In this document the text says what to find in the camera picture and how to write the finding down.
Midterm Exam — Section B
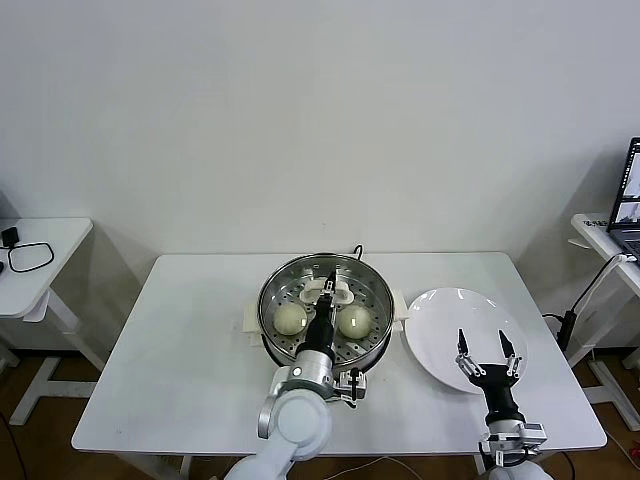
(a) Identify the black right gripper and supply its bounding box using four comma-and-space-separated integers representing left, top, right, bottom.
453, 328, 526, 424

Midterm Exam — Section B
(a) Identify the black looped cable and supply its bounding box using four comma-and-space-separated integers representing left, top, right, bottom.
8, 242, 55, 274

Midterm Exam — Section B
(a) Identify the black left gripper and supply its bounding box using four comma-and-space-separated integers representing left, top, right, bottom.
299, 269, 340, 352

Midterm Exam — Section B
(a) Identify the white steamed baozi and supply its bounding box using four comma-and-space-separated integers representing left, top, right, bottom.
273, 305, 309, 336
338, 305, 373, 339

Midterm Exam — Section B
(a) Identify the white laptop cable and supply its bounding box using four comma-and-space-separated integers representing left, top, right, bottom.
572, 253, 630, 314

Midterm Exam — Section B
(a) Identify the white round plate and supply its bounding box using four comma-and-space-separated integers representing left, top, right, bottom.
403, 287, 529, 396

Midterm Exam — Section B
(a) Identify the white laptop side table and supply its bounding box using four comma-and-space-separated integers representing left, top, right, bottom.
569, 213, 640, 431

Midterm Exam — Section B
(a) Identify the round glass pot lid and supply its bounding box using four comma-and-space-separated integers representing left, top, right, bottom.
258, 253, 395, 357

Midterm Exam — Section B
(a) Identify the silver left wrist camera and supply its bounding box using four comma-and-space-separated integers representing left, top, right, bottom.
337, 368, 369, 404

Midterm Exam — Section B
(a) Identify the open grey laptop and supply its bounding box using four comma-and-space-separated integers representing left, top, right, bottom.
606, 137, 640, 264

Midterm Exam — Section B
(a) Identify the stainless steel steamer basket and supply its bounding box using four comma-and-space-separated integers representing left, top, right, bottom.
256, 253, 396, 374

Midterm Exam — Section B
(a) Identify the white electric cooker base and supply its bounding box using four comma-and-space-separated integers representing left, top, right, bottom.
241, 287, 409, 401

